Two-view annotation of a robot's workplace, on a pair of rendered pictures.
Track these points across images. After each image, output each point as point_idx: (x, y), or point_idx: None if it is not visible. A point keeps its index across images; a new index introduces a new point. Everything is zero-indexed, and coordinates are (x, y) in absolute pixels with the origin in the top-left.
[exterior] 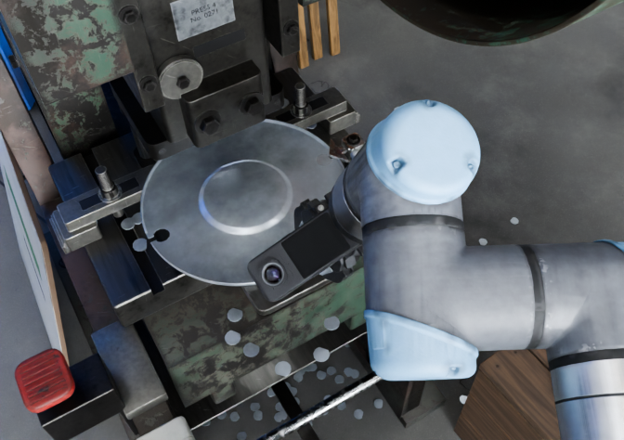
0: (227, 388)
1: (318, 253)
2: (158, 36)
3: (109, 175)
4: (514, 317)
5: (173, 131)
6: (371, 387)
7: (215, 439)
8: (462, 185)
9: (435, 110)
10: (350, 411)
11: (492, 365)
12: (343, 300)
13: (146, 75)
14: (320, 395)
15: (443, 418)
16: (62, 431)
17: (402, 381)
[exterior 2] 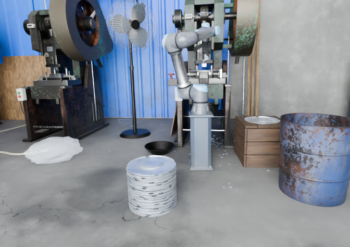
0: (191, 100)
1: (199, 45)
2: (198, 44)
3: (190, 69)
4: (204, 28)
5: (197, 58)
6: (222, 145)
7: (189, 141)
8: (205, 24)
9: (207, 22)
10: (215, 145)
11: (237, 116)
12: (212, 91)
13: (195, 45)
14: (212, 143)
15: (233, 149)
16: (169, 82)
17: (224, 130)
